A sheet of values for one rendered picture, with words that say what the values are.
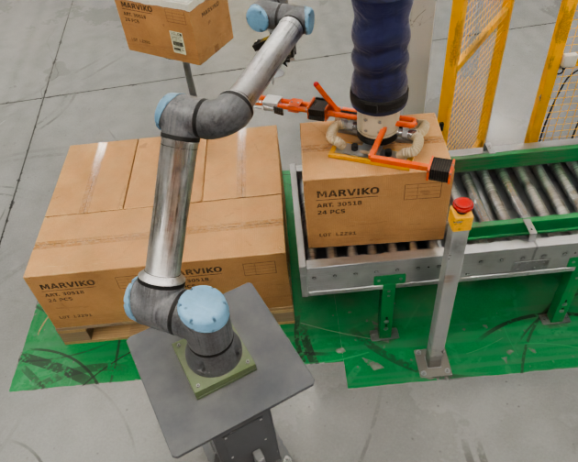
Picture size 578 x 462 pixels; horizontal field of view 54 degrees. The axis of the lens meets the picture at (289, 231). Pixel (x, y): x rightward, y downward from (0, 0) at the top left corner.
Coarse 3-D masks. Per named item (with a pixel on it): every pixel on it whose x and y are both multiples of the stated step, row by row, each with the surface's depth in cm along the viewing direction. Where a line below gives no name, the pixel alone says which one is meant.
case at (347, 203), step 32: (320, 128) 247; (320, 160) 232; (416, 160) 226; (320, 192) 228; (352, 192) 229; (384, 192) 229; (416, 192) 229; (448, 192) 230; (320, 224) 241; (352, 224) 241; (384, 224) 242; (416, 224) 242
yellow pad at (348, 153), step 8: (352, 144) 230; (360, 144) 234; (328, 152) 232; (336, 152) 231; (344, 152) 230; (352, 152) 230; (384, 152) 226; (392, 152) 228; (352, 160) 229; (360, 160) 228; (368, 160) 226; (392, 168) 224; (400, 168) 223; (408, 168) 221
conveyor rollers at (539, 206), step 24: (504, 168) 280; (552, 168) 279; (576, 168) 276; (456, 192) 270; (528, 192) 267; (552, 192) 265; (576, 192) 264; (480, 216) 259; (504, 216) 257; (528, 216) 255; (432, 240) 250
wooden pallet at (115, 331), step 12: (288, 252) 306; (276, 312) 283; (288, 312) 284; (96, 324) 282; (108, 324) 283; (120, 324) 283; (132, 324) 296; (72, 336) 288; (84, 336) 289; (96, 336) 292; (108, 336) 292; (120, 336) 291
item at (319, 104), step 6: (312, 102) 235; (318, 102) 236; (324, 102) 236; (306, 108) 233; (312, 108) 233; (318, 108) 233; (324, 108) 232; (312, 114) 233; (318, 114) 231; (324, 114) 231; (318, 120) 233; (324, 120) 233
